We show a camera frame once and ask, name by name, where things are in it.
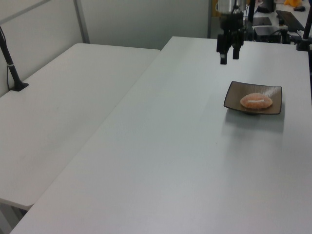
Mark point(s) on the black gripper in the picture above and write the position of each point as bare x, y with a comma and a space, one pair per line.
231, 23

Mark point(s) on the orange sugared bread roll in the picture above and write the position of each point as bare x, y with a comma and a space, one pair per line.
255, 102

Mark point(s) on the square brown ceramic plate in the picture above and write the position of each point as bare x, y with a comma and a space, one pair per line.
253, 97

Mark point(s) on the black electronics box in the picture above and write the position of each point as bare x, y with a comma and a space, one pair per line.
268, 33

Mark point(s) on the black vertical pole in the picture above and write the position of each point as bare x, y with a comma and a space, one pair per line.
251, 11

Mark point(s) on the black monitor base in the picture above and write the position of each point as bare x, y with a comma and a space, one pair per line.
267, 6

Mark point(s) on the black computer keyboard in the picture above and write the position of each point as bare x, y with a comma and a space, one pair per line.
290, 19

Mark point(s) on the yellow plush toy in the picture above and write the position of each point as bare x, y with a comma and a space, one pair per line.
292, 2

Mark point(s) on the black computer mouse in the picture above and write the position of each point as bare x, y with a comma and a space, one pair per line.
299, 8

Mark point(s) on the grey partition post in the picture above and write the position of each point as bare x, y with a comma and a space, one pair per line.
209, 18

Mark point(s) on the black camera stand pole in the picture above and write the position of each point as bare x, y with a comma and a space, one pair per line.
11, 65

